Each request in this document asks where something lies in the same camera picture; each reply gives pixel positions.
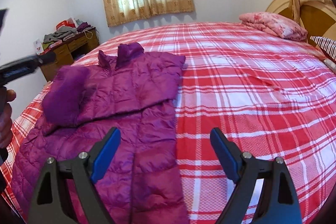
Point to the red white plaid bedspread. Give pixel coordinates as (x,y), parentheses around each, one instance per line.
(272,97)

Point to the purple puffer jacket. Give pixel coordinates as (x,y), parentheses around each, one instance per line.
(134,92)

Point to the pile of clothes on desk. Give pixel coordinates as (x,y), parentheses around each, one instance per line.
(66,30)

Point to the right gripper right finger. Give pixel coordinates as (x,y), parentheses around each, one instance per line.
(278,202)

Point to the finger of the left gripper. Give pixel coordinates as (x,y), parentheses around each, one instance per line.
(25,66)
(3,13)

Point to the person's left hand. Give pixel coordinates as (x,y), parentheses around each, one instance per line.
(6,121)

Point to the white card on desk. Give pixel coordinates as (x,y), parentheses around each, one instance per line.
(38,45)

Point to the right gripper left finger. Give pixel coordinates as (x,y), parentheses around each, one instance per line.
(51,201)

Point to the brown wooden desk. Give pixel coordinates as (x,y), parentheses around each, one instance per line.
(71,50)

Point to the striped pillow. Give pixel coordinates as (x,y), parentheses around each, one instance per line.
(327,45)

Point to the pink floral folded quilt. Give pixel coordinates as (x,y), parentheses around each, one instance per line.
(275,24)

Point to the wooden bed headboard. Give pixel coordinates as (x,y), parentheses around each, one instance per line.
(316,17)

